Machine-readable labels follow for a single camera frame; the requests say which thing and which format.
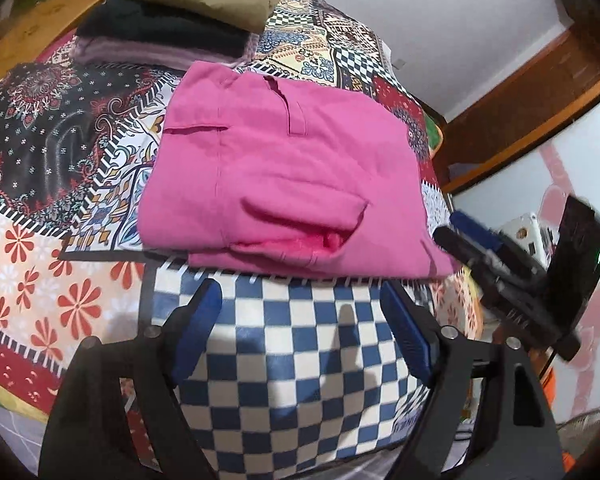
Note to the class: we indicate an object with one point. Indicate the pink pants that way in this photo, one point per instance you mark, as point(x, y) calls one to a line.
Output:
point(280, 160)

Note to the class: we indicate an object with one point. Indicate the patchwork printed blanket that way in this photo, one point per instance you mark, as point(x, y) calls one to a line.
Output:
point(305, 350)

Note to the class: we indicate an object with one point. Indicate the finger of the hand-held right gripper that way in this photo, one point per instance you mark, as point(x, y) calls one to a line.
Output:
point(465, 250)
point(472, 227)

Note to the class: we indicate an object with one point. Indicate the electric fan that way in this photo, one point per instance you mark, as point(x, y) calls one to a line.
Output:
point(585, 430)

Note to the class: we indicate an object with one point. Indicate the black folded garment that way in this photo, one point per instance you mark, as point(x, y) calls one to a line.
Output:
point(155, 25)

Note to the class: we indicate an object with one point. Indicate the white stickered device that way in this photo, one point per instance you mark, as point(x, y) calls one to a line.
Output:
point(522, 232)

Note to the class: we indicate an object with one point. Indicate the orange plastic object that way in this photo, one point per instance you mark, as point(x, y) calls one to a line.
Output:
point(552, 382)

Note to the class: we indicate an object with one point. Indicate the wooden lap desk board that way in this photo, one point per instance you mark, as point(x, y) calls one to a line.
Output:
point(25, 35)

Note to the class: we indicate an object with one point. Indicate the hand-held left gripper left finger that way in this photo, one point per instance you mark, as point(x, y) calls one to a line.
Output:
point(200, 320)

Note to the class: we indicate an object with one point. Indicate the mauve folded garment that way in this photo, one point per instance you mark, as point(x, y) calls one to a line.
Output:
point(130, 52)

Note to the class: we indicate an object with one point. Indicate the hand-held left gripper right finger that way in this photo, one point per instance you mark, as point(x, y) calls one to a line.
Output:
point(405, 330)

